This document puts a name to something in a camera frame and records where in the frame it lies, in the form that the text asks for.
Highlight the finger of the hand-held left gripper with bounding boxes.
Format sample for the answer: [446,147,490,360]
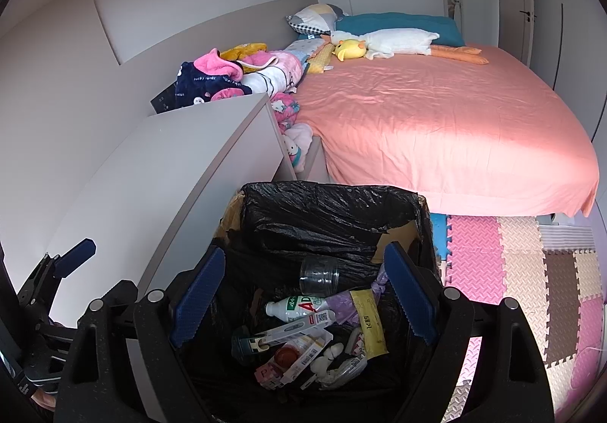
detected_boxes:
[47,238,97,280]
[16,253,61,307]

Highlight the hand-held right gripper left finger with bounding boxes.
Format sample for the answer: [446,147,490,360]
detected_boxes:
[53,247,227,423]

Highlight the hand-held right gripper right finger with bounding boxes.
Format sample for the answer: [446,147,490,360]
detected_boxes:
[383,242,555,423]

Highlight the yellow packet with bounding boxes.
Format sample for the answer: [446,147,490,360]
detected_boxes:
[350,289,388,357]

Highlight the purple plastic bag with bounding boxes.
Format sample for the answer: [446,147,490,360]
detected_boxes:
[327,269,392,326]

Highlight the clear plastic bowl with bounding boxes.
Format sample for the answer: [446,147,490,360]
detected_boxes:
[299,255,341,297]

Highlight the long white thermometer box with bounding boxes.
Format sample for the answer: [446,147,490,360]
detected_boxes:
[251,309,337,352]

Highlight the blue translucent blister pack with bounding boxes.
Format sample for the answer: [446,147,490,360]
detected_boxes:
[319,352,368,390]

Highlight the white milk bottle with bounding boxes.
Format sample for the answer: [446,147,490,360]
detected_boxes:
[264,295,330,323]

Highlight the white foam wrap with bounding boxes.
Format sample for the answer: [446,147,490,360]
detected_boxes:
[308,342,344,379]

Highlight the orange round lid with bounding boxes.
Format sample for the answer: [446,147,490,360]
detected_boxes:
[274,346,300,369]

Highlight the black trash bag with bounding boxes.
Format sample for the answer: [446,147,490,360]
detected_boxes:
[178,181,444,423]

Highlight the white barcode box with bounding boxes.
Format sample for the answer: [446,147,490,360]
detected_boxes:
[256,333,333,390]

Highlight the foam puzzle floor mats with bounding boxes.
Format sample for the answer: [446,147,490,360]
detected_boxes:
[429,212,607,423]

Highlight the grey bedside cabinet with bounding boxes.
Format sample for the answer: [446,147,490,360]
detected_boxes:
[299,136,333,184]

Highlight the bed with pink sheet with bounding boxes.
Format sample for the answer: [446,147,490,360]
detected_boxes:
[285,44,601,217]

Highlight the white bunny plush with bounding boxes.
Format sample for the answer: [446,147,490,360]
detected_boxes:
[282,123,314,172]

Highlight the pink cat plush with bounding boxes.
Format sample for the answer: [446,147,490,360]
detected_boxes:
[270,92,300,134]

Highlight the navy printed blanket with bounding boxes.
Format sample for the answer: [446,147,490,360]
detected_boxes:
[175,63,252,111]

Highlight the pink fleece blanket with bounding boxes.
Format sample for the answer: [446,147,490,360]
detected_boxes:
[191,48,254,101]

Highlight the white pink striped blanket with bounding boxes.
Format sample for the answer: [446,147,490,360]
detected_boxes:
[239,48,309,96]

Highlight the yellow printed cloth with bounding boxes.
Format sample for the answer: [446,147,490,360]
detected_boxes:
[219,42,269,62]

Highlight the yellow duck plush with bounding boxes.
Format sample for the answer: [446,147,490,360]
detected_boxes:
[332,39,368,61]

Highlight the yellow corn plush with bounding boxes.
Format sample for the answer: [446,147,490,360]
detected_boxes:
[306,44,335,75]

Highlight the white goose plush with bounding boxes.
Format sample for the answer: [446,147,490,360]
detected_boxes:
[322,28,489,66]

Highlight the teal pillow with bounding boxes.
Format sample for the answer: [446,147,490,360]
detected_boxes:
[334,13,466,48]

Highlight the checked pillow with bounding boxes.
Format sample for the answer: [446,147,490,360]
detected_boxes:
[286,3,349,37]

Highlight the black wall panel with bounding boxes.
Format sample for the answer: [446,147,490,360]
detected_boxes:
[150,82,183,115]

